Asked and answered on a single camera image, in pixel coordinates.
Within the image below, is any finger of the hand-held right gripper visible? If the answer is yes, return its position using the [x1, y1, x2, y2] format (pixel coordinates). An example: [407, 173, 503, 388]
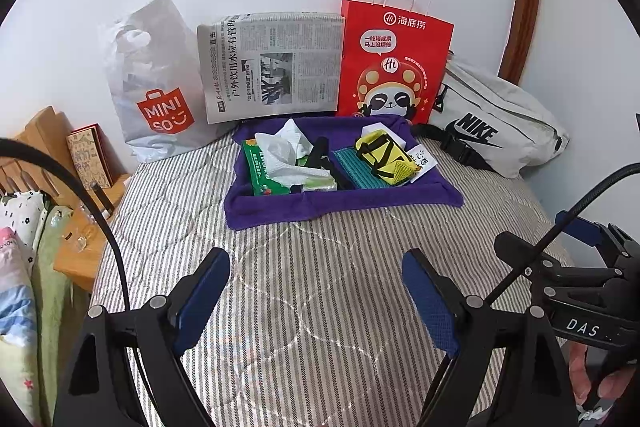
[554, 209, 640, 270]
[494, 231, 623, 295]

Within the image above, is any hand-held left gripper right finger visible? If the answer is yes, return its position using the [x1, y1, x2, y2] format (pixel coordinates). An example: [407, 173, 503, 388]
[401, 248, 581, 427]

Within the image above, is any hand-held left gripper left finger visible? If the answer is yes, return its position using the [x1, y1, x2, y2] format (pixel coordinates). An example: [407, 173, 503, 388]
[52, 248, 232, 427]

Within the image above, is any small printed packet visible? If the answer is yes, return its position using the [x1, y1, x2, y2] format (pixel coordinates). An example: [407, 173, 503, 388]
[405, 146, 438, 182]

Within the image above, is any purple towel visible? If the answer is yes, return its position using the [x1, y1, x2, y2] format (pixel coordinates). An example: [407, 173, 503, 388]
[223, 116, 463, 230]

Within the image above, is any green snack packet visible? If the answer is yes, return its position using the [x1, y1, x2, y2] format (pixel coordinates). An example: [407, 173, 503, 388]
[242, 139, 301, 196]

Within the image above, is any teal scrubbing pad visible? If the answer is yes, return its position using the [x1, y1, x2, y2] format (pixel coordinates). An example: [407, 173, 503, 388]
[332, 147, 381, 190]

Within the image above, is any yellow mesh pouch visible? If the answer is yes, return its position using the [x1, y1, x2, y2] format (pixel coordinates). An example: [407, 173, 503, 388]
[354, 130, 418, 186]

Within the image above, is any green tissue pack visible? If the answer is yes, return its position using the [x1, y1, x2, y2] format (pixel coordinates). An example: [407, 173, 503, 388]
[287, 167, 338, 194]

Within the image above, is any white tissue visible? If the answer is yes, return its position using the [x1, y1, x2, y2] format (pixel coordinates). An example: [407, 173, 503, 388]
[254, 118, 321, 188]

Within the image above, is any white sponge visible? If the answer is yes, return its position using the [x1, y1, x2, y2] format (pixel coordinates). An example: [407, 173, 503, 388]
[361, 122, 401, 145]

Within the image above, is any person's right hand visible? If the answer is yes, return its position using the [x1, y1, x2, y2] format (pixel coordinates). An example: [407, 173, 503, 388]
[567, 339, 623, 410]

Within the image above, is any wooden bedside table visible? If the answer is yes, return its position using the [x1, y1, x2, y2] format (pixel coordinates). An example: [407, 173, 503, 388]
[0, 106, 133, 293]

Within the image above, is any black cylindrical object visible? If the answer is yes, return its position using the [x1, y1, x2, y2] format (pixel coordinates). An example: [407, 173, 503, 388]
[91, 186, 115, 222]

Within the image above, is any grey waist bag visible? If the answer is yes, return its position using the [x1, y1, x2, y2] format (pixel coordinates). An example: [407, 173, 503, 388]
[412, 52, 571, 180]

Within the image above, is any light green cloth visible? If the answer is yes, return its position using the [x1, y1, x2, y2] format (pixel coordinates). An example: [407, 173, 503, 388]
[30, 204, 91, 413]

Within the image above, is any patterned book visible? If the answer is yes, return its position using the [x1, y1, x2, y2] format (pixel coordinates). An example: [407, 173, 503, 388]
[66, 123, 126, 192]

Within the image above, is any colourful patterned quilt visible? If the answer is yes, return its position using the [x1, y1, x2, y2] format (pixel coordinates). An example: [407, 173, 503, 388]
[0, 227, 43, 427]

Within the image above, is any white floral pillow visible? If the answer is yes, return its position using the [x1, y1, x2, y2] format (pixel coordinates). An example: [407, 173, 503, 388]
[0, 189, 51, 268]

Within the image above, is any white plastic shopping bag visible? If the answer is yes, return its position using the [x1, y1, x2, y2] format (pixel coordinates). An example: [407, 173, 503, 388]
[97, 0, 231, 165]

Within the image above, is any red paper bag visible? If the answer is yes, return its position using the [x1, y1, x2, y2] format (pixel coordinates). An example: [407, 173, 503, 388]
[335, 0, 455, 125]

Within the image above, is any folded newspaper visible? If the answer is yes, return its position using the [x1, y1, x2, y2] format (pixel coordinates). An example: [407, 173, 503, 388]
[196, 11, 346, 125]

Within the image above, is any black webbing strap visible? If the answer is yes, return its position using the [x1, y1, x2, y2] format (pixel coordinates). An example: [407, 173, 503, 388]
[299, 137, 357, 194]

